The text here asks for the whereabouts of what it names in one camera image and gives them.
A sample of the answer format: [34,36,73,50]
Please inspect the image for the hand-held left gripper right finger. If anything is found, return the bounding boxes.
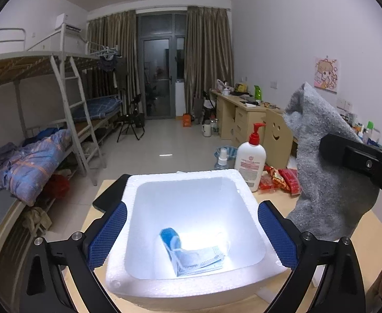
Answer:
[258,200,366,313]

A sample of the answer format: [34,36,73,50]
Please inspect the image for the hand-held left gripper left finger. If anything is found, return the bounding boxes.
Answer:
[20,202,128,313]

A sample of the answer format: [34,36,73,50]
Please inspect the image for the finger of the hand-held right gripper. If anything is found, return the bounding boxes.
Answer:
[319,133,382,209]

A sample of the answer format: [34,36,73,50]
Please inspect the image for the grey sock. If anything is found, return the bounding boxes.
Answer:
[282,82,380,242]

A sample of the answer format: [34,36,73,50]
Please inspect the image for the blue face mask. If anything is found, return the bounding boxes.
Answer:
[159,226,231,278]

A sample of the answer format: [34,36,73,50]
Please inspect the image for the white foam box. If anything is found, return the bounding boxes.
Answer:
[105,169,296,310]

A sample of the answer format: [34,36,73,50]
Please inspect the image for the row of toiletry bottles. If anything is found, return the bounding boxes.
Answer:
[341,112,381,147]

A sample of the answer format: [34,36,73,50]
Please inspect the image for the black phone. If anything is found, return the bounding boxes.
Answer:
[92,173,131,212]

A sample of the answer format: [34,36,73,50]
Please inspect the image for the large red snack packet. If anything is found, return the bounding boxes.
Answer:
[280,169,303,196]

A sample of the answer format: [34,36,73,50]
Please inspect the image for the small red snack packet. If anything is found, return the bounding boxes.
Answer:
[259,174,274,191]

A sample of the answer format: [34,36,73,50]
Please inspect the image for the orange red snack packet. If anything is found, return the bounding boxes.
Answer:
[265,166,289,188]

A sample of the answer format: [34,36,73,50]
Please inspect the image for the wooden chair with smiley cutout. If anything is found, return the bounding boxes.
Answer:
[265,109,298,170]

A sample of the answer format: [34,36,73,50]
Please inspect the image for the white lotion pump bottle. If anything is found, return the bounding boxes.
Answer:
[234,123,267,193]

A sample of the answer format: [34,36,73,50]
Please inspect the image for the small clear spray bottle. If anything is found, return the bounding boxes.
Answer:
[215,148,234,170]

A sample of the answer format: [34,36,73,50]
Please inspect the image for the wooden desk with drawers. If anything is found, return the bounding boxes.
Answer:
[210,89,296,144]

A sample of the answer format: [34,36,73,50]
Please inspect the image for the blue and orange quilt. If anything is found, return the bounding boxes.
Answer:
[0,129,72,203]

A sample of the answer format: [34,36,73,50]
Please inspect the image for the black folding chair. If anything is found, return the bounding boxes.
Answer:
[117,94,146,142]

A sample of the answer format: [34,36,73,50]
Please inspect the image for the blue checked mattress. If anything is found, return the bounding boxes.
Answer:
[72,95,121,121]

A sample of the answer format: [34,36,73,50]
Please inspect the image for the white bunk bed ladder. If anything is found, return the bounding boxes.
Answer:
[51,55,102,186]

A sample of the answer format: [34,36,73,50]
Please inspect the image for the brown curtain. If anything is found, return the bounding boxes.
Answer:
[87,10,141,118]
[183,5,234,118]

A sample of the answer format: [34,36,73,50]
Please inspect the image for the dark hanging clothes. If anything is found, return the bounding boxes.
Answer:
[96,54,126,88]

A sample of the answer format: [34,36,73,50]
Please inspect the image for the glass balcony door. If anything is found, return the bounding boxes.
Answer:
[135,11,186,119]

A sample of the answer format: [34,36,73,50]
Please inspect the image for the white clothes hanger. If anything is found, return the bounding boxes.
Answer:
[90,44,120,57]

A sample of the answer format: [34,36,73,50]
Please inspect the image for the white metal bunk bed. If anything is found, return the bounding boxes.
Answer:
[0,28,123,287]

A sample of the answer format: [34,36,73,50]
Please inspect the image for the white air conditioner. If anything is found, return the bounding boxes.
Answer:
[56,14,81,33]

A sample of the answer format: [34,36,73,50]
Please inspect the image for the pink wall poster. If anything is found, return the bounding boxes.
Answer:
[314,58,339,93]

